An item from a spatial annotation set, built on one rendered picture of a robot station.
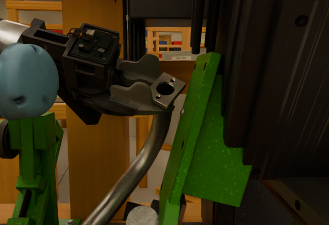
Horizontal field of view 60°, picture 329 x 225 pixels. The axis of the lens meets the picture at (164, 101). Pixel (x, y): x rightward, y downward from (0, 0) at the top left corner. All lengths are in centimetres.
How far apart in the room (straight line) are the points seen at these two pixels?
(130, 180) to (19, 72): 26
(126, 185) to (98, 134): 26
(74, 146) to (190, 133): 46
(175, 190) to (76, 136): 43
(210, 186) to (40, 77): 21
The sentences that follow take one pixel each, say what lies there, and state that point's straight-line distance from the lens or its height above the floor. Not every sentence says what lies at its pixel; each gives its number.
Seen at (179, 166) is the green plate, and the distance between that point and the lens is 31.
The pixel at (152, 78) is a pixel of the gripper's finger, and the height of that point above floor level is 124.
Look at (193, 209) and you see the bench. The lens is 82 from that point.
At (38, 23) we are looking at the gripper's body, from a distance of 42.
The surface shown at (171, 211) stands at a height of 110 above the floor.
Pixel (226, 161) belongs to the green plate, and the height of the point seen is 115.
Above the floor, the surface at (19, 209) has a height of 100.
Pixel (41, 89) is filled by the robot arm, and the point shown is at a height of 123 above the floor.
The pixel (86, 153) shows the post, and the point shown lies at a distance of 72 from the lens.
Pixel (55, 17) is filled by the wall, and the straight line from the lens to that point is 1068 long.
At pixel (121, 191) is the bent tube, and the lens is 46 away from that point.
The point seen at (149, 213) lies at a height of 109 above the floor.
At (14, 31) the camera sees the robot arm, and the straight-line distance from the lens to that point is 43.
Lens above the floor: 126
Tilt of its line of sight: 7 degrees down
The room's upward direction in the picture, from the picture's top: straight up
